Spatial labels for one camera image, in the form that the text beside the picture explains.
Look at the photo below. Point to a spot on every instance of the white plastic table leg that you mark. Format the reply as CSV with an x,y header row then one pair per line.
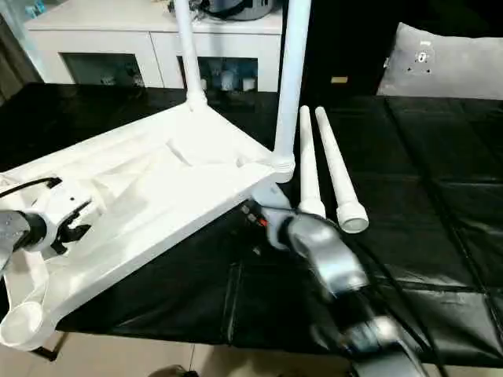
x,y
190,51
338,165
310,157
292,78

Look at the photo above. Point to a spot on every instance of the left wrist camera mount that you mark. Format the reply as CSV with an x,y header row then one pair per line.
x,y
67,196

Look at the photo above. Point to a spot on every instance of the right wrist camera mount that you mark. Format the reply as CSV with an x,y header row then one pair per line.
x,y
275,196

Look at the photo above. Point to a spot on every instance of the white cabinet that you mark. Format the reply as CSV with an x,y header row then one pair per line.
x,y
102,39

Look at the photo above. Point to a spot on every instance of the dark helmet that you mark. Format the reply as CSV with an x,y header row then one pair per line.
x,y
239,9

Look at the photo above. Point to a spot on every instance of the white plastic table top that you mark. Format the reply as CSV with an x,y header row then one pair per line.
x,y
157,188

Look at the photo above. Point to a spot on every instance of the black cabinet gold label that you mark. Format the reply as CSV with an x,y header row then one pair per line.
x,y
346,39

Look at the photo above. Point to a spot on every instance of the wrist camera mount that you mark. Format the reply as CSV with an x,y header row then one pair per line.
x,y
275,196
67,196

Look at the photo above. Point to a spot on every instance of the brown rounded robot part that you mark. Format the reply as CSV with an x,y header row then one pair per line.
x,y
173,371

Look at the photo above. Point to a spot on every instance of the light blue hanging strip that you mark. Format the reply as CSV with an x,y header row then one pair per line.
x,y
33,9

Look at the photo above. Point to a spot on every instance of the black metal table frame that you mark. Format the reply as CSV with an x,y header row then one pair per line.
x,y
55,345

